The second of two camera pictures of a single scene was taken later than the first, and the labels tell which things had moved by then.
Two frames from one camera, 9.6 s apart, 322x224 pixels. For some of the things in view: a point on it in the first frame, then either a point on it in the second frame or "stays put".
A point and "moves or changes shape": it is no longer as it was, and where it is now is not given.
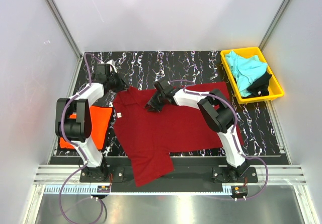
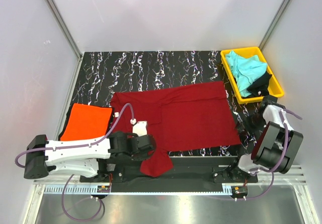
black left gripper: [122, 85] to [141, 157]
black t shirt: [259, 87] stays put
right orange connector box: [239, 192] stays put
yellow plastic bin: [275, 89] stays put
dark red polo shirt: [151, 137] moves or changes shape
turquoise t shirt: [245, 70] stays put
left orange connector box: [103, 189] stays put
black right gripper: [155, 107] to [257, 129]
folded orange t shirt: [100, 118] stays put
